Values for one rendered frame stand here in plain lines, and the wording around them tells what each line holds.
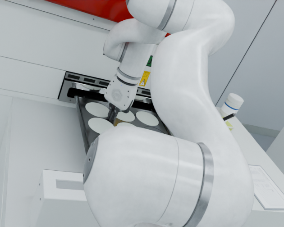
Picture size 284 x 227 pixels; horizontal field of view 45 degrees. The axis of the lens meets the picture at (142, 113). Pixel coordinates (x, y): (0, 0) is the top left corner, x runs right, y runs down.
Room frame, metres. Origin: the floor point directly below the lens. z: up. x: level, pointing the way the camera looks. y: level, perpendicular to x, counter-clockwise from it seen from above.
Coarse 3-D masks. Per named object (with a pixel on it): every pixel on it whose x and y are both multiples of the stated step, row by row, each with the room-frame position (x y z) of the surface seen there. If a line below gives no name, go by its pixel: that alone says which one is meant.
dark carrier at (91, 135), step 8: (80, 104) 1.10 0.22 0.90; (104, 104) 1.18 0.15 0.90; (88, 112) 1.07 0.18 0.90; (136, 112) 1.23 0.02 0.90; (152, 112) 1.29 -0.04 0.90; (88, 120) 1.02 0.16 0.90; (112, 120) 1.09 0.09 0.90; (120, 120) 1.12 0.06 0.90; (136, 120) 1.17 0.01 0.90; (160, 120) 1.26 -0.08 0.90; (88, 128) 0.98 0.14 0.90; (152, 128) 1.17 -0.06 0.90; (160, 128) 1.19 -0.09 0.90; (88, 136) 0.93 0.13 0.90; (96, 136) 0.95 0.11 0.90; (88, 144) 0.90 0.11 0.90
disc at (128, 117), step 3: (129, 111) 1.21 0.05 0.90; (120, 114) 1.16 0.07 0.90; (123, 114) 1.17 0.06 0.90; (126, 114) 1.18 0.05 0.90; (129, 114) 1.19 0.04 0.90; (132, 114) 1.20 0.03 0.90; (117, 117) 1.13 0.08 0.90; (120, 117) 1.14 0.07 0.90; (123, 117) 1.15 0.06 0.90; (126, 117) 1.16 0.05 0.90; (129, 117) 1.17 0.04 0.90; (132, 117) 1.18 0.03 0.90; (123, 120) 1.13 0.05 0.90; (126, 120) 1.14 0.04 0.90; (129, 120) 1.15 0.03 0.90; (132, 120) 1.16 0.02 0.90
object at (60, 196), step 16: (48, 176) 0.62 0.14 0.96; (64, 176) 0.65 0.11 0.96; (80, 176) 0.67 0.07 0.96; (48, 192) 0.58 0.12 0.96; (64, 192) 0.60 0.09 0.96; (80, 192) 0.62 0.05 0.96; (32, 208) 0.61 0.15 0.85; (48, 208) 0.56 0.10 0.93; (64, 208) 0.58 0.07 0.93; (80, 208) 0.60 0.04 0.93; (32, 224) 0.57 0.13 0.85; (48, 224) 0.57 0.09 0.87; (64, 224) 0.59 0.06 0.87; (80, 224) 0.61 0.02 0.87; (96, 224) 0.63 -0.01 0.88
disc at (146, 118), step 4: (140, 112) 1.25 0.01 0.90; (144, 112) 1.26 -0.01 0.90; (136, 116) 1.20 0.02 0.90; (140, 116) 1.21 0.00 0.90; (144, 116) 1.23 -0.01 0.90; (148, 116) 1.24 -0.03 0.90; (152, 116) 1.26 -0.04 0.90; (140, 120) 1.18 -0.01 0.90; (144, 120) 1.20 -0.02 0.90; (148, 120) 1.21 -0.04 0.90; (152, 120) 1.23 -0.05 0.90; (156, 120) 1.24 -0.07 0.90; (148, 124) 1.18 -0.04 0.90; (152, 124) 1.19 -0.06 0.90; (156, 124) 1.21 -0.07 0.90
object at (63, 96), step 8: (64, 80) 1.15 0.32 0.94; (72, 80) 1.17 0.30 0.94; (64, 88) 1.15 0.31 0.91; (80, 88) 1.18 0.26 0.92; (88, 88) 1.19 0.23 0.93; (96, 88) 1.21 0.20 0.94; (104, 88) 1.22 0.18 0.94; (64, 96) 1.15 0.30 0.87; (72, 96) 1.18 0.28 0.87; (136, 96) 1.29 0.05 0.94; (144, 96) 1.31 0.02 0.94
